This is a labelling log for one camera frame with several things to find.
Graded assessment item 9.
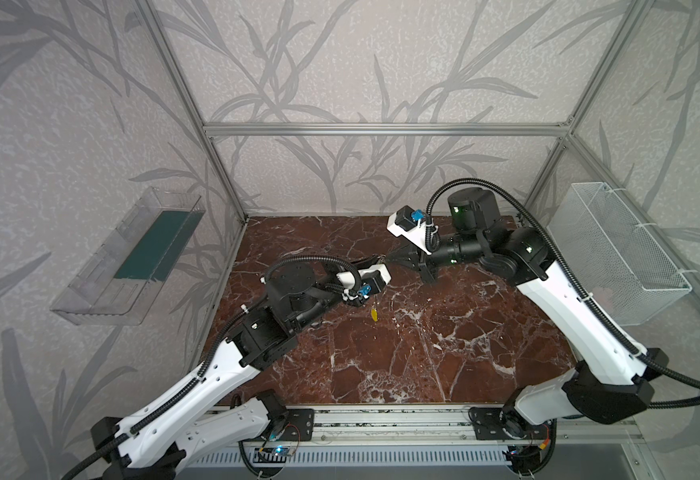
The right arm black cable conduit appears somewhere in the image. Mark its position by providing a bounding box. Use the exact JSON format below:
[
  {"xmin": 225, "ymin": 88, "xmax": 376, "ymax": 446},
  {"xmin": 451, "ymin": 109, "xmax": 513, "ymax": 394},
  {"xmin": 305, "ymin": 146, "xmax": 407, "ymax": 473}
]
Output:
[{"xmin": 424, "ymin": 178, "xmax": 700, "ymax": 410}]

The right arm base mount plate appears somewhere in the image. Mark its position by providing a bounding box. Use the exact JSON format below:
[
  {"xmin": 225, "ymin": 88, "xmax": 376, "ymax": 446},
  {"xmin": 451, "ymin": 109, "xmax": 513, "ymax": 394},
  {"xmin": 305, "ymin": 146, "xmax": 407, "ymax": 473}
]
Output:
[{"xmin": 468, "ymin": 406, "xmax": 557, "ymax": 443}]

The aluminium frame horizontal bar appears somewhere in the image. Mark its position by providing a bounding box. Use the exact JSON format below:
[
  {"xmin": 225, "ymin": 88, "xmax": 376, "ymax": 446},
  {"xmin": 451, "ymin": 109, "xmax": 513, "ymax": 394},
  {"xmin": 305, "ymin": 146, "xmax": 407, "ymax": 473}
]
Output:
[{"xmin": 203, "ymin": 122, "xmax": 568, "ymax": 138}]

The aluminium frame corner post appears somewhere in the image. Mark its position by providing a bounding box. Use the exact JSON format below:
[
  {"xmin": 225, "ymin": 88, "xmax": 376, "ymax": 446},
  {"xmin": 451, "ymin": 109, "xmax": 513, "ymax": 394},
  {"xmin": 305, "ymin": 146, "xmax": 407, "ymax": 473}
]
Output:
[
  {"xmin": 135, "ymin": 0, "xmax": 248, "ymax": 223},
  {"xmin": 520, "ymin": 1, "xmax": 654, "ymax": 222}
]

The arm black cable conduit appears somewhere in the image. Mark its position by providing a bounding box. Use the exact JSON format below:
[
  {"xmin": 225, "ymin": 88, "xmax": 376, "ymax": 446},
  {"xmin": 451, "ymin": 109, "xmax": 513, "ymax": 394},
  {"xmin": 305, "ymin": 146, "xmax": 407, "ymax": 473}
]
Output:
[
  {"xmin": 424, "ymin": 178, "xmax": 700, "ymax": 410},
  {"xmin": 58, "ymin": 254, "xmax": 364, "ymax": 480}
]

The small circuit board left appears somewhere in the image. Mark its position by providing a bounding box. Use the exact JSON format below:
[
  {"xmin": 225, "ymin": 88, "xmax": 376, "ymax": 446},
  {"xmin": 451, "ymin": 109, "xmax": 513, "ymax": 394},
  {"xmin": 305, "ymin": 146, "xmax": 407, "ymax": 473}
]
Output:
[{"xmin": 254, "ymin": 442, "xmax": 300, "ymax": 464}]

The small circuit board right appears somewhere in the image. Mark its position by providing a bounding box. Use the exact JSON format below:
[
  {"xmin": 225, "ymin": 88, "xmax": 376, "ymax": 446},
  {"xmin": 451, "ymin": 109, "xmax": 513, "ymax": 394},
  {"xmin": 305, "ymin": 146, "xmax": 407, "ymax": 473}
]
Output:
[{"xmin": 504, "ymin": 443, "xmax": 550, "ymax": 478}]

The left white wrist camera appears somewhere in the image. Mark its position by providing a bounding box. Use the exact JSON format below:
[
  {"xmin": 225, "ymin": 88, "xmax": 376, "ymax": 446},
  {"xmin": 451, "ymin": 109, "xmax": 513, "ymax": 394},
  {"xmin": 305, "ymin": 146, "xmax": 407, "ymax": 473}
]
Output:
[{"xmin": 336, "ymin": 263, "xmax": 392, "ymax": 298}]

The aluminium frame corner post left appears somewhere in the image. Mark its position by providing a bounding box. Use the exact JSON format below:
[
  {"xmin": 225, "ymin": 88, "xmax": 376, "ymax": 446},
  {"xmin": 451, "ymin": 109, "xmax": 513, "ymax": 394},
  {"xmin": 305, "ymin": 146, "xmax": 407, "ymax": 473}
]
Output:
[{"xmin": 135, "ymin": 0, "xmax": 248, "ymax": 223}]

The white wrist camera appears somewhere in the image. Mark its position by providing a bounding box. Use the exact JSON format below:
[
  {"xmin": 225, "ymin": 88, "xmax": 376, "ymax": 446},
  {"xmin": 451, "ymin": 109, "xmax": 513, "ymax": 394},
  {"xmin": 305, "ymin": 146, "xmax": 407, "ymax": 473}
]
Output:
[
  {"xmin": 387, "ymin": 205, "xmax": 432, "ymax": 255},
  {"xmin": 336, "ymin": 263, "xmax": 392, "ymax": 298}
]

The aluminium frame corner post right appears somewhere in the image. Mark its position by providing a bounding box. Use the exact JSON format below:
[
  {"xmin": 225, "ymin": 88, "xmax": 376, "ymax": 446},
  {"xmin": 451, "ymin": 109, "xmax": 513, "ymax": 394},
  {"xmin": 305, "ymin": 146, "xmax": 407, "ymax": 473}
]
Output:
[{"xmin": 520, "ymin": 1, "xmax": 654, "ymax": 222}]

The white wire mesh basket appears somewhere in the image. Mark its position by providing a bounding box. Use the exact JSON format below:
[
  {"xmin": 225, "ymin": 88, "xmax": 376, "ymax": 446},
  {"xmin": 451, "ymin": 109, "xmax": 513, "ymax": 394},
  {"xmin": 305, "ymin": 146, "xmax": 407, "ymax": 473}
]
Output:
[{"xmin": 548, "ymin": 182, "xmax": 693, "ymax": 326}]

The small circuit board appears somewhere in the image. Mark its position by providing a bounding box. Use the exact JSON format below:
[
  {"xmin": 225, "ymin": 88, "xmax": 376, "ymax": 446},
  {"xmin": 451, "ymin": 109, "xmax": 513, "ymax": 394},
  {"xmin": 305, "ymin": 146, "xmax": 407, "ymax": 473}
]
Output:
[
  {"xmin": 504, "ymin": 443, "xmax": 550, "ymax": 478},
  {"xmin": 254, "ymin": 442, "xmax": 300, "ymax": 464}
]

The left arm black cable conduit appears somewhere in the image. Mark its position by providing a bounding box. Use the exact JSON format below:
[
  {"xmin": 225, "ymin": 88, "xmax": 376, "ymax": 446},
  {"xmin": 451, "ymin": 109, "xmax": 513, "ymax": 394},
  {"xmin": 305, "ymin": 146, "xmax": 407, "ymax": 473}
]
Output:
[{"xmin": 58, "ymin": 254, "xmax": 364, "ymax": 480}]

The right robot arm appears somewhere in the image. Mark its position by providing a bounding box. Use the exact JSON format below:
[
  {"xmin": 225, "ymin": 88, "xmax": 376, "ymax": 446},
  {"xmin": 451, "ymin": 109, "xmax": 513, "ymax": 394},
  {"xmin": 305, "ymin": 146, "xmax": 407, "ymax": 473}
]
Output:
[{"xmin": 387, "ymin": 187, "xmax": 660, "ymax": 430}]

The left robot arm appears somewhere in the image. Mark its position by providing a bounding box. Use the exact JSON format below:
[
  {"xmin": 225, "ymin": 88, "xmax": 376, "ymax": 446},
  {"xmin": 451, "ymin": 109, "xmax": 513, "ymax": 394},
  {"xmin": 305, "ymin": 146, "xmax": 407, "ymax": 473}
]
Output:
[{"xmin": 92, "ymin": 255, "xmax": 391, "ymax": 479}]

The aluminium mounting rail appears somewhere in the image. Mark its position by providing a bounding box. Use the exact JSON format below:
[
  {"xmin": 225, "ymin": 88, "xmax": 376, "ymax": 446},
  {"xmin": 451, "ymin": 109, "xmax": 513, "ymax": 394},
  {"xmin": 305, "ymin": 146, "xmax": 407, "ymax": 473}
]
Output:
[{"xmin": 139, "ymin": 403, "xmax": 645, "ymax": 448}]

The clear plastic wall tray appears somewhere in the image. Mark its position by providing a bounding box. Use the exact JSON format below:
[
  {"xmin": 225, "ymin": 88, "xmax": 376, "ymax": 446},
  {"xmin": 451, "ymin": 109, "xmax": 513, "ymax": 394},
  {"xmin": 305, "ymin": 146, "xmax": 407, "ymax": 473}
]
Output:
[{"xmin": 50, "ymin": 187, "xmax": 206, "ymax": 326}]

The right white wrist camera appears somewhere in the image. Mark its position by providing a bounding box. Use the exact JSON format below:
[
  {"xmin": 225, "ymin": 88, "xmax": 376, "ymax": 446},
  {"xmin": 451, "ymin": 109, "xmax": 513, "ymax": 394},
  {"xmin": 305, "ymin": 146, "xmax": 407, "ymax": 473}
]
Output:
[{"xmin": 387, "ymin": 205, "xmax": 432, "ymax": 255}]

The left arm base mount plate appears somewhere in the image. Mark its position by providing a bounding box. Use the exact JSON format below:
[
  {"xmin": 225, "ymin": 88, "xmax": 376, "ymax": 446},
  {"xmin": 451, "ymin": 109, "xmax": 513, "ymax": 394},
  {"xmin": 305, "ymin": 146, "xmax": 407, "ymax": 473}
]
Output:
[{"xmin": 249, "ymin": 408, "xmax": 316, "ymax": 442}]

